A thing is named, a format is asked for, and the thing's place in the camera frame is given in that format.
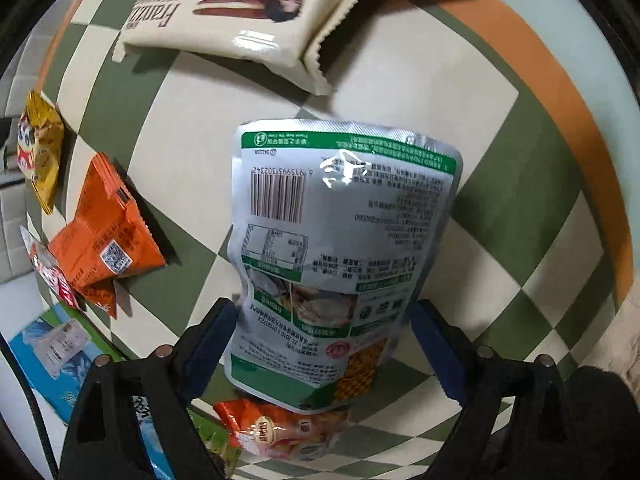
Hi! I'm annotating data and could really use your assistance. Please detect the red sausage snack packet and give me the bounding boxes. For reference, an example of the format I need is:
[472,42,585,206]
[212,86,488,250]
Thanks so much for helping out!
[214,399,353,462]

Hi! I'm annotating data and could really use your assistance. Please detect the silver green snack pouch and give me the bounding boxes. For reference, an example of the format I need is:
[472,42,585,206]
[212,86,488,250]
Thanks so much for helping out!
[222,119,463,413]

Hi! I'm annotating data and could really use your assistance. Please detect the yellow chip bag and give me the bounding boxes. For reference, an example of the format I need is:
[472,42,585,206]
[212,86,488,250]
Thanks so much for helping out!
[16,90,66,216]

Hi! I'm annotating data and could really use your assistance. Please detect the black braided cable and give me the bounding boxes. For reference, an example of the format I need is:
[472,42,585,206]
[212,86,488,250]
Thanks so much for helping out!
[0,335,58,480]

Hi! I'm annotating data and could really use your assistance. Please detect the red white snack packet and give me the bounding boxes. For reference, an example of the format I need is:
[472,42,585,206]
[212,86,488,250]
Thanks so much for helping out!
[20,225,83,311]

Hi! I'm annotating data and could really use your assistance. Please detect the green white checkered tablecloth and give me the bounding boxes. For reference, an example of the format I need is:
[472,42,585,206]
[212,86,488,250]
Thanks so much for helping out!
[40,0,636,480]

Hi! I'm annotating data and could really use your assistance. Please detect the cardboard box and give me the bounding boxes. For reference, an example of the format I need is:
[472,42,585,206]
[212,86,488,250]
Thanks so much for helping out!
[7,302,241,480]

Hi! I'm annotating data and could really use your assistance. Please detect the cream wafer packet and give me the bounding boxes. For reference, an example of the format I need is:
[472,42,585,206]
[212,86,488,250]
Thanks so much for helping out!
[114,0,381,96]

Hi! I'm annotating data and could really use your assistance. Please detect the white tufted bench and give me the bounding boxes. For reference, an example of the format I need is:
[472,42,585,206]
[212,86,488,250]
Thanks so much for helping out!
[0,175,36,286]

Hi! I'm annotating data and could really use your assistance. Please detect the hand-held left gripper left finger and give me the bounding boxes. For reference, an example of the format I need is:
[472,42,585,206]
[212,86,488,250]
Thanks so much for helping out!
[60,297,241,480]

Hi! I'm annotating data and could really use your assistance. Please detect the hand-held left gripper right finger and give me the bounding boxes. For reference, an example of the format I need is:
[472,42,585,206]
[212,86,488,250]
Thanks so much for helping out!
[410,299,601,480]

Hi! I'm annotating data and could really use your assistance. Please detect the orange snack packet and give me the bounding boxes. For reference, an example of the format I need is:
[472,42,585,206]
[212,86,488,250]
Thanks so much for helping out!
[48,152,168,320]

